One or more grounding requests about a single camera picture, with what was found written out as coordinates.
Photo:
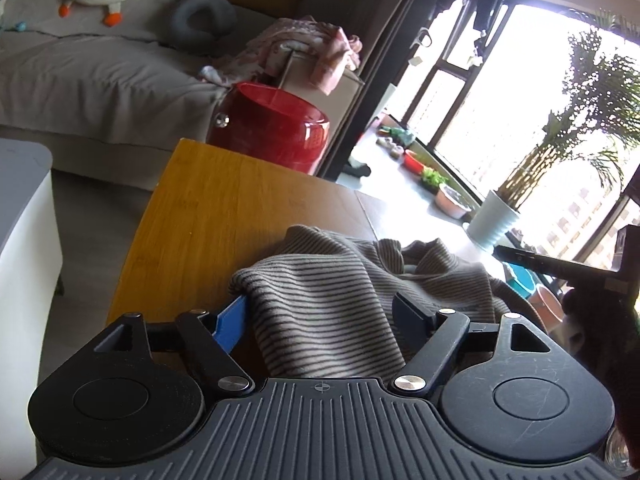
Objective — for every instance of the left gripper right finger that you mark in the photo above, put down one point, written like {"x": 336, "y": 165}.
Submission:
{"x": 435, "y": 338}

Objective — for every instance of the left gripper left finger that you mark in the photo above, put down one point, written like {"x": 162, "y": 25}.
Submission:
{"x": 208, "y": 339}

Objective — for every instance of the striped beige knit garment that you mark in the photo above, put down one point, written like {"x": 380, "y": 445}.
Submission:
{"x": 322, "y": 304}

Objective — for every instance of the pink metal basin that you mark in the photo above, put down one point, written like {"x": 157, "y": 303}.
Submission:
{"x": 451, "y": 202}

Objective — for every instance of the green plant tray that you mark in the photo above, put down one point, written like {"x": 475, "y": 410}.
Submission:
{"x": 431, "y": 179}

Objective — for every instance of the red plastic basin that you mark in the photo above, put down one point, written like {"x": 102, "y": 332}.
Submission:
{"x": 411, "y": 162}

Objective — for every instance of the potted palm white pot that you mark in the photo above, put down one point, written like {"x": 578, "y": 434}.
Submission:
{"x": 601, "y": 112}

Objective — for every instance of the white side table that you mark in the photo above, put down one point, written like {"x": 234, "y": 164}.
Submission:
{"x": 31, "y": 262}

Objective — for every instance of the red round stool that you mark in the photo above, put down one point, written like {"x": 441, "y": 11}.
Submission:
{"x": 270, "y": 124}

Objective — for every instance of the beige sofa with grey cover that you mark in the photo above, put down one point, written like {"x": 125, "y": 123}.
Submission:
{"x": 110, "y": 103}

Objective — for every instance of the grey neck pillow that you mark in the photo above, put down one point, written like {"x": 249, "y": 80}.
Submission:
{"x": 197, "y": 25}

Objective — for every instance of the dark curtain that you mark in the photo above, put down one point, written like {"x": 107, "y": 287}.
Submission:
{"x": 387, "y": 29}

